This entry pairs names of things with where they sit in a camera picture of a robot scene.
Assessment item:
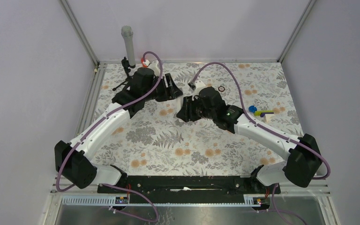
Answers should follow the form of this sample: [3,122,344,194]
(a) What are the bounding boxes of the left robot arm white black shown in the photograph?
[54,67,183,193]

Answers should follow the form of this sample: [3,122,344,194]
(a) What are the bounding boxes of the slotted metal cable rail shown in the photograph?
[61,195,270,208]

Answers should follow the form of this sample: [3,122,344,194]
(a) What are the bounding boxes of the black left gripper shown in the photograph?
[143,74,183,103]

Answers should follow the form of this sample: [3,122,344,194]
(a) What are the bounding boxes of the aluminium frame post right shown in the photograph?
[277,0,317,63]

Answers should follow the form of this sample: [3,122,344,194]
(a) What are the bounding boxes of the black mini tripod stand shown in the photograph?
[112,57,137,91]

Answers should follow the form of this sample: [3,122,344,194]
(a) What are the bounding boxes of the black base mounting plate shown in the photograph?
[97,175,281,204]

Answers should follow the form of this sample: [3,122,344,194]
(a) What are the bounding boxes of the aluminium frame post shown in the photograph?
[59,0,99,67]
[277,0,317,63]

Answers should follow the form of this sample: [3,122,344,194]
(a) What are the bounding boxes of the small orange red block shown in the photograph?
[141,58,150,68]

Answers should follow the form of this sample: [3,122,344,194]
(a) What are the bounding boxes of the blue plastic toy piece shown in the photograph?
[248,105,257,113]

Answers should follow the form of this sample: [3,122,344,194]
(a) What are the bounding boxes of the aluminium frame post left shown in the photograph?
[59,0,99,67]

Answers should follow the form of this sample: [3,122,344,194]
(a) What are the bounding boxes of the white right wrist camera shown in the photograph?
[188,80,207,97]

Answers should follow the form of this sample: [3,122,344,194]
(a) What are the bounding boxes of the beige wooden block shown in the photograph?
[263,114,275,122]

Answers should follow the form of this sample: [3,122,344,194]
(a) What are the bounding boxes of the yellow green toy piece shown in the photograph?
[253,111,274,117]

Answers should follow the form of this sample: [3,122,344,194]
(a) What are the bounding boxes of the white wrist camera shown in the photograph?
[147,60,161,76]
[188,80,207,97]

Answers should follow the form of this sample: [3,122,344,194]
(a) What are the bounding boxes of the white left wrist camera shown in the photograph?
[147,60,161,76]

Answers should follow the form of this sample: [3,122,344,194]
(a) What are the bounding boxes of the floral patterned table mat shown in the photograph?
[92,63,303,176]

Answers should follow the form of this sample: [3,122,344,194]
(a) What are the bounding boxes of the grey microphone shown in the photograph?
[121,25,135,68]

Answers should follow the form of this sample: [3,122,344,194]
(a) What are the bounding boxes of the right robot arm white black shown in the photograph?
[176,87,323,193]

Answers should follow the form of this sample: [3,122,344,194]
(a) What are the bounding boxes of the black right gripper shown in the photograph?
[177,94,216,122]

